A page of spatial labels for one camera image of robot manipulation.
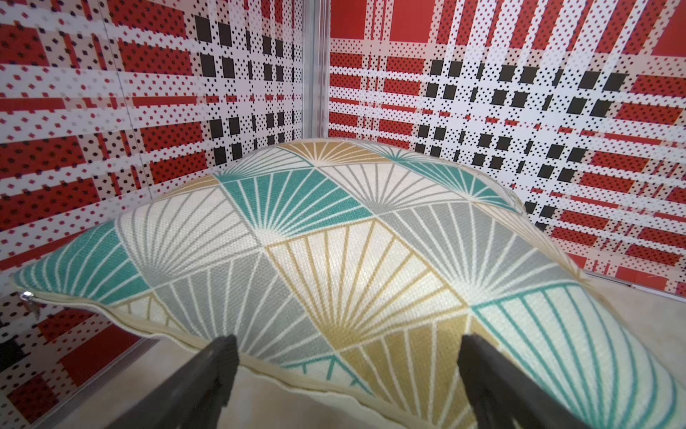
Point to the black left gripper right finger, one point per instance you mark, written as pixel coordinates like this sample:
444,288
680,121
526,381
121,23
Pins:
501,395

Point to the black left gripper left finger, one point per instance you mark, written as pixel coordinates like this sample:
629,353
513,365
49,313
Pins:
194,396

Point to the geometric fan pattern pillow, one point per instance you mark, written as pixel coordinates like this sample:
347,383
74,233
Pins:
353,269

